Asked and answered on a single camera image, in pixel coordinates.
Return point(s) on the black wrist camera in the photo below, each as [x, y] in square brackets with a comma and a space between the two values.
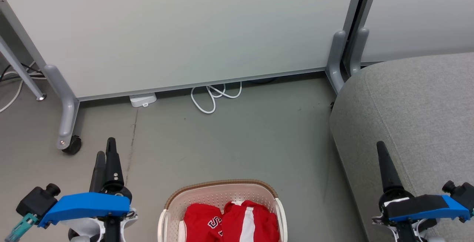
[35, 201]
[463, 194]

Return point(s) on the wide white partition panel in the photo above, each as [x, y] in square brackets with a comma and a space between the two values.
[185, 30]

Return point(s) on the grey fabric sofa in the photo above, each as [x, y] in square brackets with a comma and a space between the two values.
[426, 105]

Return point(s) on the black caster wheel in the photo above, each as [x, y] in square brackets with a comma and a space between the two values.
[73, 145]

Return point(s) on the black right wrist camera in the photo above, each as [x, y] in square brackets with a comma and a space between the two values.
[463, 194]

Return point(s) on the red and white garment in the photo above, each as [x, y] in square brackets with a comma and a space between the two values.
[200, 218]

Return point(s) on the cream perforated laundry basket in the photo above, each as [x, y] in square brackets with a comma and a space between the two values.
[218, 194]

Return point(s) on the narrow white partition panel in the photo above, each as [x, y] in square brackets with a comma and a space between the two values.
[418, 12]

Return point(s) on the white power adapter box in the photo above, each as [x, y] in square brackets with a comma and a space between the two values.
[142, 99]

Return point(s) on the grey partition leg with caster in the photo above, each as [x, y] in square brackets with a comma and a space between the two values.
[66, 105]

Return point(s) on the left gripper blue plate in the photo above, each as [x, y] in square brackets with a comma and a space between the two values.
[85, 205]

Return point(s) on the short grey partition leg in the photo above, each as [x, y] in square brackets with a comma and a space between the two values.
[336, 60]
[358, 49]

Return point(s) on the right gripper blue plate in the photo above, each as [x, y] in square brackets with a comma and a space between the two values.
[418, 206]

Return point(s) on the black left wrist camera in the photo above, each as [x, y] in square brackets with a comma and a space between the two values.
[35, 201]

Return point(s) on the thin grey table leg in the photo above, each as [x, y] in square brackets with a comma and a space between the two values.
[20, 69]

